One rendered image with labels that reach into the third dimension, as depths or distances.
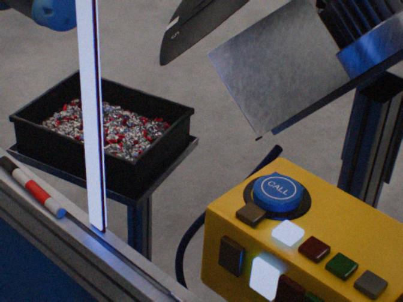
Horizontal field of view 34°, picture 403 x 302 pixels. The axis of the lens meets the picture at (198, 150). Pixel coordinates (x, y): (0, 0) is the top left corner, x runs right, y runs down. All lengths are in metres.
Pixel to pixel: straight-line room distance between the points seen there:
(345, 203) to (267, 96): 0.35
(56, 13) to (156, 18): 2.53
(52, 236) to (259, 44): 0.36
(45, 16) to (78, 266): 0.30
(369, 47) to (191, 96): 1.91
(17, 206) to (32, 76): 1.98
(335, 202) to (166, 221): 1.57
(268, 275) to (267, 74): 0.41
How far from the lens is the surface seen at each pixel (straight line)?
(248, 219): 0.50
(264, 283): 0.51
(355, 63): 0.85
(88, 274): 0.82
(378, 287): 0.48
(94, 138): 0.71
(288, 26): 0.87
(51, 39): 3.13
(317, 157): 2.43
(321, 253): 0.49
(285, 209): 0.52
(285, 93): 0.86
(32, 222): 0.88
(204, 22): 1.00
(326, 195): 0.55
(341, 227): 0.52
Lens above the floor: 1.41
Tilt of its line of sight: 36 degrees down
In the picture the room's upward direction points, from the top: 4 degrees clockwise
